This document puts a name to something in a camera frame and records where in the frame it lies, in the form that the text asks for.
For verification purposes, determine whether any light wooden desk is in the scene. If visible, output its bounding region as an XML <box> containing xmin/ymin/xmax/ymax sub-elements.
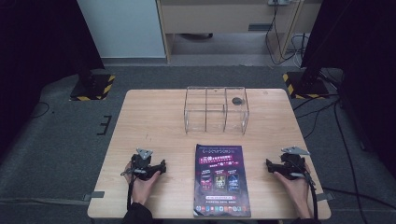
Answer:
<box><xmin>155</xmin><ymin>0</ymin><xmax>323</xmax><ymax>63</ymax></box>

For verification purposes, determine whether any looped black floor cable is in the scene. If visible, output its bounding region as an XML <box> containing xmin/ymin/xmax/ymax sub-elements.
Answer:
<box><xmin>30</xmin><ymin>101</ymin><xmax>51</xmax><ymax>119</ymax></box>

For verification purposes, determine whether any dark curtain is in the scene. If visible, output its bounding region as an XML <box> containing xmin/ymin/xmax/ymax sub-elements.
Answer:
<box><xmin>0</xmin><ymin>0</ymin><xmax>106</xmax><ymax>157</ymax></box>
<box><xmin>300</xmin><ymin>0</ymin><xmax>396</xmax><ymax>180</ymax></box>

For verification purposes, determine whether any thick black floor cable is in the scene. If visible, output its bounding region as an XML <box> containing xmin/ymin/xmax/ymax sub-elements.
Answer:
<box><xmin>321</xmin><ymin>186</ymin><xmax>396</xmax><ymax>211</ymax></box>

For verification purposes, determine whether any person's right hand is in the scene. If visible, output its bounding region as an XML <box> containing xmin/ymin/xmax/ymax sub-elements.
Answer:
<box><xmin>273</xmin><ymin>161</ymin><xmax>314</xmax><ymax>219</ymax></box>

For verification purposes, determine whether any white cable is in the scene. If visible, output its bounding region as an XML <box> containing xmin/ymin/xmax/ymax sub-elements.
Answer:
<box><xmin>290</xmin><ymin>33</ymin><xmax>310</xmax><ymax>69</ymax></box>

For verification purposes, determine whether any thin black floor cable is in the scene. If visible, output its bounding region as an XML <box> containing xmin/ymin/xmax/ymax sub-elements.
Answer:
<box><xmin>292</xmin><ymin>92</ymin><xmax>341</xmax><ymax>140</ymax></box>

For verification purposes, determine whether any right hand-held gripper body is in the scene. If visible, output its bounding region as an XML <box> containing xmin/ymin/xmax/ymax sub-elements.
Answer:
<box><xmin>274</xmin><ymin>146</ymin><xmax>311</xmax><ymax>181</ymax></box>

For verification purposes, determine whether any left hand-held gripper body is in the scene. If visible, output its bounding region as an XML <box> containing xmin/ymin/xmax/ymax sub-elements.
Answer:
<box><xmin>120</xmin><ymin>147</ymin><xmax>161</xmax><ymax>182</ymax></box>

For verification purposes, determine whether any black stand with striped base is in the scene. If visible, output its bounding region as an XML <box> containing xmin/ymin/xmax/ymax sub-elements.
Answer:
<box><xmin>69</xmin><ymin>69</ymin><xmax>116</xmax><ymax>102</ymax></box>
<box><xmin>282</xmin><ymin>62</ymin><xmax>331</xmax><ymax>101</ymax></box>

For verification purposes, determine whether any grey tape strip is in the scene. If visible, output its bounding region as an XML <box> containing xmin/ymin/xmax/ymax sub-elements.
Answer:
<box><xmin>312</xmin><ymin>191</ymin><xmax>336</xmax><ymax>203</ymax></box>
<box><xmin>82</xmin><ymin>190</ymin><xmax>106</xmax><ymax>202</ymax></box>

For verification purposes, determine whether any purple magazine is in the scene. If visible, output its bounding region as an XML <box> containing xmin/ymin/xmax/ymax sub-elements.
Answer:
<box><xmin>192</xmin><ymin>143</ymin><xmax>252</xmax><ymax>218</ymax></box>

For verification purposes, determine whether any white cabinet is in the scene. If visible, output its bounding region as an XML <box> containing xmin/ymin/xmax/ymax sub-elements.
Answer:
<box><xmin>77</xmin><ymin>0</ymin><xmax>166</xmax><ymax>60</ymax></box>

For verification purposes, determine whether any person's left hand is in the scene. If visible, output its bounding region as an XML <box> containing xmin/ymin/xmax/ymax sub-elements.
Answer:
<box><xmin>123</xmin><ymin>161</ymin><xmax>162</xmax><ymax>206</ymax></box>

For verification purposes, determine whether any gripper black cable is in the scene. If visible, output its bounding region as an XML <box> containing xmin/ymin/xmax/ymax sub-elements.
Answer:
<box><xmin>125</xmin><ymin>174</ymin><xmax>135</xmax><ymax>211</ymax></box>
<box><xmin>298</xmin><ymin>161</ymin><xmax>319</xmax><ymax>220</ymax></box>

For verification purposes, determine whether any clear acrylic organizer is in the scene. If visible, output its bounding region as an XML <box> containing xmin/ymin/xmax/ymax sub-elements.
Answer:
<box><xmin>183</xmin><ymin>86</ymin><xmax>250</xmax><ymax>135</ymax></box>

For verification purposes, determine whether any long black floor cable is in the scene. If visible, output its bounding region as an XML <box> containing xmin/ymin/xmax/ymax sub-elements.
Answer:
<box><xmin>332</xmin><ymin>99</ymin><xmax>370</xmax><ymax>224</ymax></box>

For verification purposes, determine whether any black hanging cable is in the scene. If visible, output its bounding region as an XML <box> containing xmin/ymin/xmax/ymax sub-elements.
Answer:
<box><xmin>264</xmin><ymin>3</ymin><xmax>304</xmax><ymax>66</ymax></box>

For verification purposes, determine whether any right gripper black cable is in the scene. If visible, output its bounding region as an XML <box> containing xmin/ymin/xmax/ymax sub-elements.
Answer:
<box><xmin>298</xmin><ymin>161</ymin><xmax>319</xmax><ymax>220</ymax></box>

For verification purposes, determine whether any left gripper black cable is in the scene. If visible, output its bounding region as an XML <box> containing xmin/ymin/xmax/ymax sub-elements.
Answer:
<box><xmin>125</xmin><ymin>174</ymin><xmax>135</xmax><ymax>211</ymax></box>

